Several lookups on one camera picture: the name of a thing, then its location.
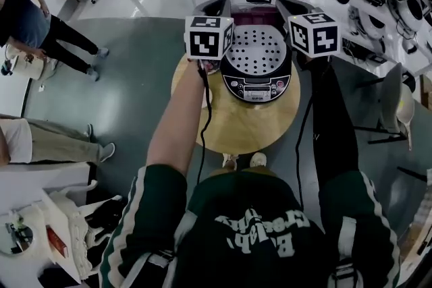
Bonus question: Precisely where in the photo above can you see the red book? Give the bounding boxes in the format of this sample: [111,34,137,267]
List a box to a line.
[46,225,69,259]

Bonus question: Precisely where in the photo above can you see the person's right shoe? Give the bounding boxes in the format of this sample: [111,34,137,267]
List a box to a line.
[249,152,268,169]

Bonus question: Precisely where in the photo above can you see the person's green striped shirt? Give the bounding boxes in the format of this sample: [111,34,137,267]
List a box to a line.
[97,163,401,288]

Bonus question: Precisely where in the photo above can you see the person's left shoe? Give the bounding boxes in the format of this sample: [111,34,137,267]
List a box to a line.
[222,153,240,171]

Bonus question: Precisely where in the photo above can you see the black backpack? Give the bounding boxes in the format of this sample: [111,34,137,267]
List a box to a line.
[86,199,128,232]

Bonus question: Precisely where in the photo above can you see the round wooden side table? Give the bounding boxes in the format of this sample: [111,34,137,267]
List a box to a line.
[171,53,302,154]

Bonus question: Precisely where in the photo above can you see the person's shoe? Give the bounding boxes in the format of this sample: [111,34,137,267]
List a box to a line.
[222,153,240,171]
[249,152,268,169]

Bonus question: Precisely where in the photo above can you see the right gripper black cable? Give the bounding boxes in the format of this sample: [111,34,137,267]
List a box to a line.
[295,97,315,210]

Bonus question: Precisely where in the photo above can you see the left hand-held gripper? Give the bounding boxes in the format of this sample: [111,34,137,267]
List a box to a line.
[184,0,236,62]

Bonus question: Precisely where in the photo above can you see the grey chair with black legs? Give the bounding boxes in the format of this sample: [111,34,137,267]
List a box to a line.
[352,62,416,151]

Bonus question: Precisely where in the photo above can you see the oval mirror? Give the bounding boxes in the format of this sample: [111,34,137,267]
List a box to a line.
[0,222,35,256]

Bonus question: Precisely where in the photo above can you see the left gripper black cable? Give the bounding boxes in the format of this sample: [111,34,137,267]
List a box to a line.
[195,60,214,185]

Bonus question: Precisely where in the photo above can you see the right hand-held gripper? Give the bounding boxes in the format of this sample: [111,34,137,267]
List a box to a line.
[275,0,342,58]

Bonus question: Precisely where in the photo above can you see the person's right forearm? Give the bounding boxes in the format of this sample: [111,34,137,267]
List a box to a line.
[305,55,360,179]

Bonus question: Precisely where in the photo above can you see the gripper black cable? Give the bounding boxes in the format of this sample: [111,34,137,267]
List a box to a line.
[195,60,214,185]
[295,97,315,210]

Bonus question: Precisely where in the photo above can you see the person's left forearm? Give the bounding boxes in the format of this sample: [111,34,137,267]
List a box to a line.
[146,60,207,176]

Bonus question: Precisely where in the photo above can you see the white ornate dressing table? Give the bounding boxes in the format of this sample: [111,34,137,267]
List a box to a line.
[0,180,123,285]

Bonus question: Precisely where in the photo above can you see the white box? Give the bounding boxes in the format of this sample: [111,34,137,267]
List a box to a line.
[13,53,45,80]

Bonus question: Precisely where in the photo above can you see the purple rice cooker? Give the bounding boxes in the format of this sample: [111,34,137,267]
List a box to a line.
[219,3,293,107]

